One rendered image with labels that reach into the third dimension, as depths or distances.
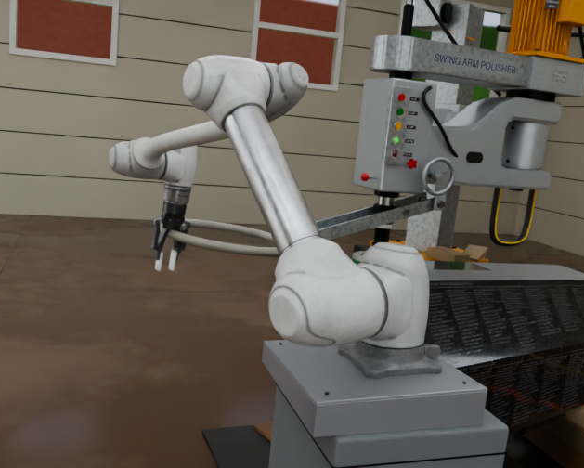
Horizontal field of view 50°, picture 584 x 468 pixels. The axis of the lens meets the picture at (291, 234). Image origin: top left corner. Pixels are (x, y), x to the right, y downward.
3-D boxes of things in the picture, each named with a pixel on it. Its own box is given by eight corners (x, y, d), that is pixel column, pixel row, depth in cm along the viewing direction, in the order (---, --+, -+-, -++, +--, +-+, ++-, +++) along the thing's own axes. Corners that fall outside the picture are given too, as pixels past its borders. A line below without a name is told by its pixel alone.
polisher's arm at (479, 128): (512, 207, 288) (530, 99, 280) (551, 215, 267) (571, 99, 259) (377, 201, 258) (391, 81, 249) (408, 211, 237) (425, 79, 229)
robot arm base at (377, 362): (460, 371, 139) (461, 347, 138) (369, 379, 131) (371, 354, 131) (417, 345, 156) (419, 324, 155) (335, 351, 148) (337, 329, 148)
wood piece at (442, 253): (425, 256, 322) (427, 246, 321) (441, 255, 327) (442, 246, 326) (453, 265, 305) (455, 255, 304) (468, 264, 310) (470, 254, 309)
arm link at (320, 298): (401, 318, 126) (319, 334, 112) (355, 352, 137) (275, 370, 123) (265, 45, 156) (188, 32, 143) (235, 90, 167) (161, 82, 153)
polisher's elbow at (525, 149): (486, 164, 277) (493, 120, 274) (523, 167, 284) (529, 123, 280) (514, 168, 260) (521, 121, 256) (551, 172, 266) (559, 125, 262)
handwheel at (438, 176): (437, 193, 248) (443, 156, 246) (454, 197, 239) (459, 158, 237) (407, 192, 242) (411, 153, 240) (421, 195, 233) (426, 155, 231)
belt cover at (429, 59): (537, 104, 285) (543, 67, 282) (582, 105, 262) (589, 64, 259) (355, 81, 246) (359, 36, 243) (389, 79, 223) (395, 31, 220)
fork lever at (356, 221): (421, 201, 266) (420, 189, 265) (449, 208, 249) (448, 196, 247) (274, 242, 242) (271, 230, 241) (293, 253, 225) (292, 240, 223)
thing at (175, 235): (265, 234, 256) (266, 227, 256) (316, 262, 212) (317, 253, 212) (145, 220, 235) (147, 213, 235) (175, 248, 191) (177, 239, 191)
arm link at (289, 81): (273, 84, 174) (232, 79, 166) (313, 53, 161) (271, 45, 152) (282, 128, 172) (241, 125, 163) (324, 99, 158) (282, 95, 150)
